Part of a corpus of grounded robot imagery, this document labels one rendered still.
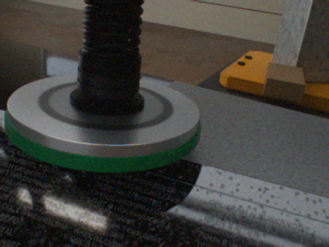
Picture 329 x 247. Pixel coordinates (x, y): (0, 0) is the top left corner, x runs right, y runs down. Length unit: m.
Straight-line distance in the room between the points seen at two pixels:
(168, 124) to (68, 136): 0.10
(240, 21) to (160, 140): 6.40
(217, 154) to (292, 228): 0.12
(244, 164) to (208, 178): 0.05
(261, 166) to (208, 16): 6.40
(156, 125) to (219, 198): 0.11
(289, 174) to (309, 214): 0.06
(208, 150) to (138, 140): 0.15
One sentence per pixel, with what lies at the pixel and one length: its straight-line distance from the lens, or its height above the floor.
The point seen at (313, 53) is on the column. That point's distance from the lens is 1.25.
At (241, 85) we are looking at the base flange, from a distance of 1.16.
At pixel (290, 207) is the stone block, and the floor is 0.85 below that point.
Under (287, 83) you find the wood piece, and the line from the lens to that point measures 1.02.
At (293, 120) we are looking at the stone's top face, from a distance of 0.64.
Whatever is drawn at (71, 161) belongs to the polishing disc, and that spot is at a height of 0.90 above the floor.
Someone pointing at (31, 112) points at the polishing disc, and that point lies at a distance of 0.40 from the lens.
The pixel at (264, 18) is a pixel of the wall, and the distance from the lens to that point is 6.68.
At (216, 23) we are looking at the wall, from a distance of 6.81.
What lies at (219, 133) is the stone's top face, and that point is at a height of 0.87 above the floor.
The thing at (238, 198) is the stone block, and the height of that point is 0.84.
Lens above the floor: 1.08
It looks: 23 degrees down
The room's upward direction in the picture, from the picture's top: 7 degrees clockwise
